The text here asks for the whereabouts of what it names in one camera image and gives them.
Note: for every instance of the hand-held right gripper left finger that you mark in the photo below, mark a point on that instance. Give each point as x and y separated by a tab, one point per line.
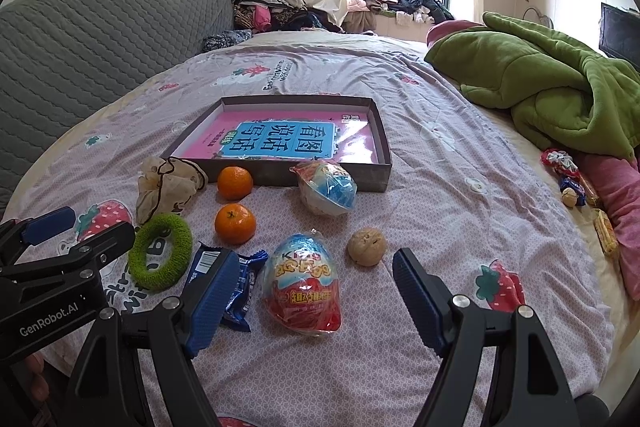
215	297

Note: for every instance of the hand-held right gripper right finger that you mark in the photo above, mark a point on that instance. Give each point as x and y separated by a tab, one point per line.
415	292

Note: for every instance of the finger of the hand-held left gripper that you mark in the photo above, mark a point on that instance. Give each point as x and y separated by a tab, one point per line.
47	224
105	244

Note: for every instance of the blue snack packet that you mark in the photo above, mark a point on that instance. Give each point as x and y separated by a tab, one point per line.
246	287

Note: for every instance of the brown walnut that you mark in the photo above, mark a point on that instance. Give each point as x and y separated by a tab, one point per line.
366	247

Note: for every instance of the orange mandarin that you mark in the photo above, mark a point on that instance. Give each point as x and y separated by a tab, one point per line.
235	183
235	223

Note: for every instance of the red toy egg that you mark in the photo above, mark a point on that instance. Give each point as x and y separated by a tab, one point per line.
302	287

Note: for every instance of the grey cardboard box tray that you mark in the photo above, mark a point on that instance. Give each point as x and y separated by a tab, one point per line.
270	173

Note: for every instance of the blue and white toy egg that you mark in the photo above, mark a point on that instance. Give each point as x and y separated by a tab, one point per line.
325	189

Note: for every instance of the person's left hand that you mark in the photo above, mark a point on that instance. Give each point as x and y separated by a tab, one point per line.
37	377

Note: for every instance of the strawberry printed bed sheet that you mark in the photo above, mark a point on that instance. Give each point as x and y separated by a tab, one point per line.
450	232

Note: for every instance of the pink and blue book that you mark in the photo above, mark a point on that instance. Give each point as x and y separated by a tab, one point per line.
280	139

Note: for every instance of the small walnut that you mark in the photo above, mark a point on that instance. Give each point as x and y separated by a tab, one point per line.
569	197

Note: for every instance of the grey quilted headboard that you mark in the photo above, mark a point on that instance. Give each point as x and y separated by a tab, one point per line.
100	47

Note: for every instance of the blue candy wrapper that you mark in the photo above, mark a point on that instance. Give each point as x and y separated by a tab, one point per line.
572	184

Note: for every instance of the yellow snack packet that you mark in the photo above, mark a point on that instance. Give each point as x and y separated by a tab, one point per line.
605	232

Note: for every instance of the dark patterned cloth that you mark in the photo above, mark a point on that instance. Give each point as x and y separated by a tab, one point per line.
225	41

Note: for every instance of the green blanket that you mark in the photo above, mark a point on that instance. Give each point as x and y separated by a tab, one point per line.
550	92

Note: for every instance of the pink pillow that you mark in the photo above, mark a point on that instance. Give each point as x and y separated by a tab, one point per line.
450	29

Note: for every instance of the tan cloth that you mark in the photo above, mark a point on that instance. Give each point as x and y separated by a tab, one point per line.
360	23

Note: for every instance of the pile of mixed clothes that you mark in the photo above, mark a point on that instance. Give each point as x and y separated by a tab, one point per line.
270	7

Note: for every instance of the white standing fan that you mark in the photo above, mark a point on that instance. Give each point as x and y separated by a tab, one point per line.
537	14

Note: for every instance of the black television screen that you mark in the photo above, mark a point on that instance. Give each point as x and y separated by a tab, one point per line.
620	32

